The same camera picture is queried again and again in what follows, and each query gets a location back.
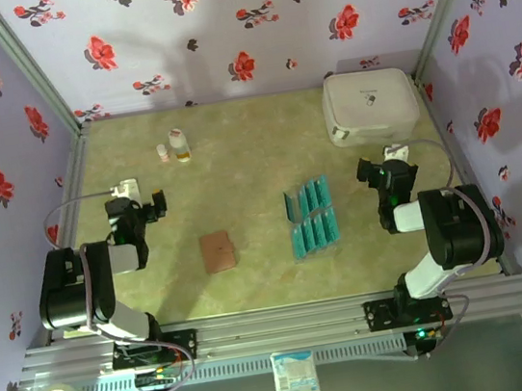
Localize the brown card holder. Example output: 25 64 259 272
197 227 242 276

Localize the large white pill bottle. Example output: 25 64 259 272
167 126 193 164

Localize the white zip case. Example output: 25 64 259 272
317 63 424 151

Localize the white blue-printed packet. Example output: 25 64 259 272
269 347 324 391

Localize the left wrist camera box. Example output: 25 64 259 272
109 177 142 201

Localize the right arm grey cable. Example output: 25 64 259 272
379 128 520 361

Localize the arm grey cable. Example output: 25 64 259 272
379 128 520 361
40 182 200 391

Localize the left arm grey cable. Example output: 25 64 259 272
40 182 200 391

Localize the aluminium side rail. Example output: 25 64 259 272
411 65 522 286
13 121 121 347

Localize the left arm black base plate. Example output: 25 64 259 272
110 328 201 372

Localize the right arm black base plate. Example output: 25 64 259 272
362 289 454 333

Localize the aluminium front rail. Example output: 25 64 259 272
13 273 522 391

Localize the slotted cable duct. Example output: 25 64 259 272
80 334 408 391

